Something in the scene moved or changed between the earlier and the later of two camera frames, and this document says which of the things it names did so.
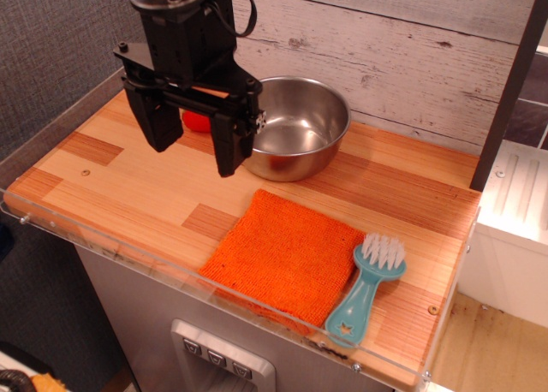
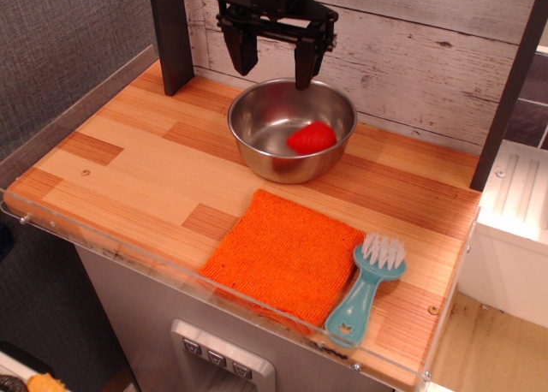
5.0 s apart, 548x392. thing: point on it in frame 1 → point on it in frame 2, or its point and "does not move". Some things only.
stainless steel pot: x=305 y=123 does not move
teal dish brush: x=377 y=259 does not move
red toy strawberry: x=196 y=121 → x=312 y=138
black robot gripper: x=192 y=62 → x=282 y=8
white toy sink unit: x=504 y=264 does not move
